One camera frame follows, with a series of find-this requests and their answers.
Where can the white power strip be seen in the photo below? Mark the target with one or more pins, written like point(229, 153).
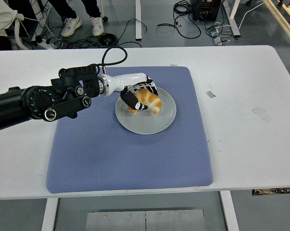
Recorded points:
point(44, 45)

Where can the white table leg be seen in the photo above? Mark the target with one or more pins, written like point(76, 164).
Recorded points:
point(49, 214)
point(229, 211)

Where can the grey foot pedal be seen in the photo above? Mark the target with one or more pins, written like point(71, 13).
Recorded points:
point(212, 31)
point(217, 41)

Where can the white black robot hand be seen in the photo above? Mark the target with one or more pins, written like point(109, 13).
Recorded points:
point(125, 81)

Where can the white office chair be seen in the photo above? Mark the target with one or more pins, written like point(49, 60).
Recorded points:
point(17, 36)

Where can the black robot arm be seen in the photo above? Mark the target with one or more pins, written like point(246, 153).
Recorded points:
point(15, 106)

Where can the person in white top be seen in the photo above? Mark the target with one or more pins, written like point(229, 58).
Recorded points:
point(0, 16)

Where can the orange white croissant bread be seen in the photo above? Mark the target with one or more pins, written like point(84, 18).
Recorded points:
point(154, 103)

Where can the grey round plate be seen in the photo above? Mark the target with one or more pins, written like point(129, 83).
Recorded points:
point(144, 122)

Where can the small grey tape piece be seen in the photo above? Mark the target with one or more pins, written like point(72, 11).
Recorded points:
point(210, 94)

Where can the brown patterned box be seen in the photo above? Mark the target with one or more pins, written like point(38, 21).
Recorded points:
point(274, 191)

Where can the black equipment box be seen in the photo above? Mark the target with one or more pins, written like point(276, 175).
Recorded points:
point(206, 9)

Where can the blue quilted mat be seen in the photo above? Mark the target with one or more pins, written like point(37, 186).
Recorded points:
point(111, 156)

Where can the white background desk leg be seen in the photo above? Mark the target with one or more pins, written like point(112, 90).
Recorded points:
point(234, 21)
point(138, 21)

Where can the clear tape strip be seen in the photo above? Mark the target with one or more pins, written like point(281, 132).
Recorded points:
point(261, 114)

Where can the grey metal plate with screws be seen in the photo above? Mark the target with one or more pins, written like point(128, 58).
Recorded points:
point(144, 221)

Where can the person with white shoes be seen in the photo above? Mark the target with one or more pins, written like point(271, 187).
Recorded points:
point(71, 24)

